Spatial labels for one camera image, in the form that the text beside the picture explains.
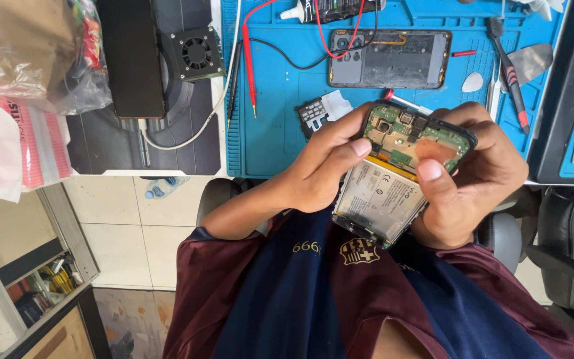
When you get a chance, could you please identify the person's right hand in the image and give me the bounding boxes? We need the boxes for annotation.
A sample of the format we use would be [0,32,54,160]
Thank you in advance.
[410,102,530,250]

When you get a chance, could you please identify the person's left hand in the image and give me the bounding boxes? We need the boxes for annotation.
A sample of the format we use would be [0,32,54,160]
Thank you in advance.
[281,104,374,214]

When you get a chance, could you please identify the smartphone with exposed battery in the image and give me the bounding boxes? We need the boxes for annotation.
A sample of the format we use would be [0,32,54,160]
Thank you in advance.
[331,100,478,249]

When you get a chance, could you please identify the blue silicone repair mat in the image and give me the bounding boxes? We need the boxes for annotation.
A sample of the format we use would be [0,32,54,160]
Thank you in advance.
[221,0,568,179]

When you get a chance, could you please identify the black plastic phone shield part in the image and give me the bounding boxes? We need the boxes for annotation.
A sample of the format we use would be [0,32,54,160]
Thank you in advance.
[295,89,354,141]

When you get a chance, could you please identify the white tweezers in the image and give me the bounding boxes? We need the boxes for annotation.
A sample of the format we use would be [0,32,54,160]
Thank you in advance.
[485,59,502,121]

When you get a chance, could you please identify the black tray with blue mat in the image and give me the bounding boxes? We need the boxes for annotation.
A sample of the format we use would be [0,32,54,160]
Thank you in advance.
[526,0,574,186]

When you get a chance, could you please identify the black office chair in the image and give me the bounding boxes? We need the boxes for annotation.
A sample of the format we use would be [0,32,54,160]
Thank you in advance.
[525,186,574,347]

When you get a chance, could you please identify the white triangular pick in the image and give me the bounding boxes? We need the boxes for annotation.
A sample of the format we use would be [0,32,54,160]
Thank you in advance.
[461,72,484,93]

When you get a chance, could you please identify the black and red brush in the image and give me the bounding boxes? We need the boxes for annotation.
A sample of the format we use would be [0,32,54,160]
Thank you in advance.
[486,17,531,136]

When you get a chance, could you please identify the silver screwdriver with red tip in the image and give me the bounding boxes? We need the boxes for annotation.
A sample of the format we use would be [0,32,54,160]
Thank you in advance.
[384,88,435,116]

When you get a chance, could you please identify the black multimeter probe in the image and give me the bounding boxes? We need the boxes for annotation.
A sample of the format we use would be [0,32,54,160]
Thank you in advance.
[227,0,379,132]

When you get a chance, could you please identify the red multimeter probe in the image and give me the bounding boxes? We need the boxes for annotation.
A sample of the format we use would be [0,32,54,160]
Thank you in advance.
[240,0,367,119]

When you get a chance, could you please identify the maroon and navy jersey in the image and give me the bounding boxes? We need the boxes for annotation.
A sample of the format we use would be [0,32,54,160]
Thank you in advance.
[162,202,574,359]

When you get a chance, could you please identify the metal pry spatula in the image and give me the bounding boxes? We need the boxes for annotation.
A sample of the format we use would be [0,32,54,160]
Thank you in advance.
[498,43,555,94]

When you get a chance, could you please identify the dark grey desk mat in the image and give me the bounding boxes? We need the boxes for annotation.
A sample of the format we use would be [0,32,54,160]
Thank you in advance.
[65,0,223,177]

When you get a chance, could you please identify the grey phone back cover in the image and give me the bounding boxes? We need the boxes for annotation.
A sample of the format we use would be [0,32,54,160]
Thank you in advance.
[328,28,453,90]

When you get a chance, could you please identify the clear plastic water bottle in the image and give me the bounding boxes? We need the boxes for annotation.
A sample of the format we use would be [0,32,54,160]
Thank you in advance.
[143,176,191,200]

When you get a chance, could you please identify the black glue tube white nozzle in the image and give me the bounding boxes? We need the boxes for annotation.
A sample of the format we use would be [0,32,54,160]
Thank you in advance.
[279,0,387,25]

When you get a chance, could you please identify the small black cooling fan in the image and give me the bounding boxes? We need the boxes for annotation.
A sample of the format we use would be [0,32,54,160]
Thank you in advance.
[169,26,226,83]

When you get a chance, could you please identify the black power bank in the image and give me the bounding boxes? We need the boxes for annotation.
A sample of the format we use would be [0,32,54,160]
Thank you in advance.
[96,0,166,120]

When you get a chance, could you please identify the pink striped zip bags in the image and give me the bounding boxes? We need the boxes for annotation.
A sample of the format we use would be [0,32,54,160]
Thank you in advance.
[0,89,74,203]

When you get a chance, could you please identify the glass display cabinet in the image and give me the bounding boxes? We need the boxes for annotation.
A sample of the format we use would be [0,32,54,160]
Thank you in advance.
[0,183,114,359]

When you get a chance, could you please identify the clear plastic bag with goods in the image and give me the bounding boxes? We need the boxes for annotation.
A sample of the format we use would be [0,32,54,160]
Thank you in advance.
[0,0,114,116]

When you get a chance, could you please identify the white charging cable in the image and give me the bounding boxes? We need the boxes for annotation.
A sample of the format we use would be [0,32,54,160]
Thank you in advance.
[137,0,243,151]

